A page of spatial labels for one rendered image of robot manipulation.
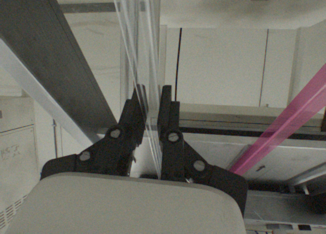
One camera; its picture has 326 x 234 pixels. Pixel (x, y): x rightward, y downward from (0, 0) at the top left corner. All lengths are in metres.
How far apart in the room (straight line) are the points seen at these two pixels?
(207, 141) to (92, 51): 2.05
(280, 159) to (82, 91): 0.25
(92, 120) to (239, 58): 1.88
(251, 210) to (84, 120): 0.30
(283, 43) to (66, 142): 2.80
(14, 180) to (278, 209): 1.19
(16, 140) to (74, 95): 1.02
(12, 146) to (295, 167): 1.17
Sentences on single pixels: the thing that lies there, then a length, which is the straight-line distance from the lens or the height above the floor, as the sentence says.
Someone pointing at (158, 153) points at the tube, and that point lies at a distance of 0.18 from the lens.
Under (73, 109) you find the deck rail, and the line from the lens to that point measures 0.18.
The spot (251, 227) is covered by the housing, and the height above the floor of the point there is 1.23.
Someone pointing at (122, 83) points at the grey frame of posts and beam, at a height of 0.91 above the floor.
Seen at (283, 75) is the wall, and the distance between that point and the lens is 2.18.
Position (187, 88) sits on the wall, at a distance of 1.87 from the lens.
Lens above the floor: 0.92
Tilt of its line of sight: 8 degrees up
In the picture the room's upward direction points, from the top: 178 degrees counter-clockwise
